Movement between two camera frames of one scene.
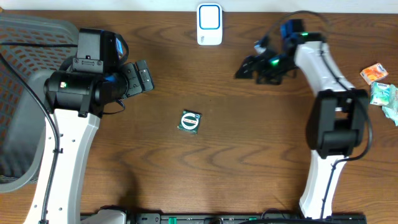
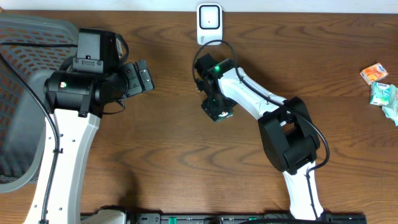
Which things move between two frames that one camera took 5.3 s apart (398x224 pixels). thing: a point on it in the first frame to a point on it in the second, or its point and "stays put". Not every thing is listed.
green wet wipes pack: [391, 109] stays put
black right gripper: [257, 60] to [210, 111]
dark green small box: [189, 121] to [225, 114]
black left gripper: [133, 76] stays put
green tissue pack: [379, 94] stays put
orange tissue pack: [374, 73] stays put
